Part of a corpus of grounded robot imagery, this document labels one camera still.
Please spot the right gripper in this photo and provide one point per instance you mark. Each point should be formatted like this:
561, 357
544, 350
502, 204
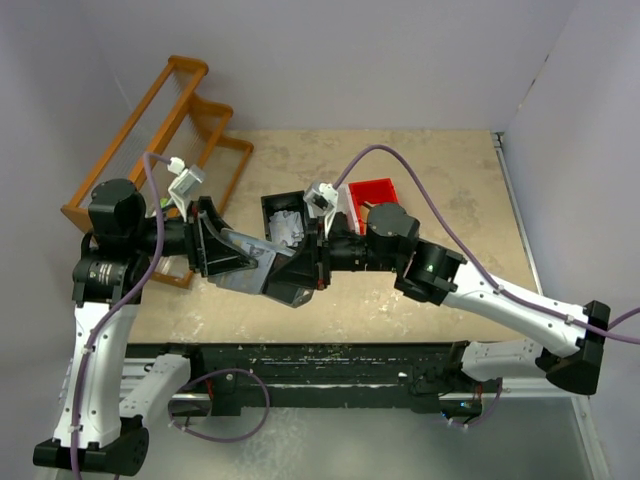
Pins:
308, 268

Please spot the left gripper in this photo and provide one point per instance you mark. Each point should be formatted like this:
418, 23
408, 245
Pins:
207, 252

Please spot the grey card holder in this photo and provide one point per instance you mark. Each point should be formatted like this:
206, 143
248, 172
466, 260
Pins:
248, 264

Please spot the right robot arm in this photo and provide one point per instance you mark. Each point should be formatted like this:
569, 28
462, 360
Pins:
563, 343

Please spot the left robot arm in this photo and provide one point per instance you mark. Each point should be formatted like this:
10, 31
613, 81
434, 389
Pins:
98, 430

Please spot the white cards in black bin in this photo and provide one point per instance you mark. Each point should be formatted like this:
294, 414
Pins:
286, 228

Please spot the black plastic bin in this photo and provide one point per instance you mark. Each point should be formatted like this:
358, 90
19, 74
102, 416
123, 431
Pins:
292, 201

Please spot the red plastic bin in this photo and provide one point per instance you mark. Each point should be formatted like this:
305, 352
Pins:
362, 194

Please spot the orange wooden rack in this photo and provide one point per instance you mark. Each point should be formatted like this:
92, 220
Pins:
171, 119

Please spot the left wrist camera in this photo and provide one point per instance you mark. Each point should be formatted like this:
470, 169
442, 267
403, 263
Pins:
187, 179

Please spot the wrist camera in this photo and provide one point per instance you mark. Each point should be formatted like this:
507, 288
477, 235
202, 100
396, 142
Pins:
187, 179
322, 199

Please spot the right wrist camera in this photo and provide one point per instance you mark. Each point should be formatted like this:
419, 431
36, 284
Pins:
322, 199

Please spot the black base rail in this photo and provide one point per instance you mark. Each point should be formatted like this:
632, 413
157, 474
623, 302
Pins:
421, 377

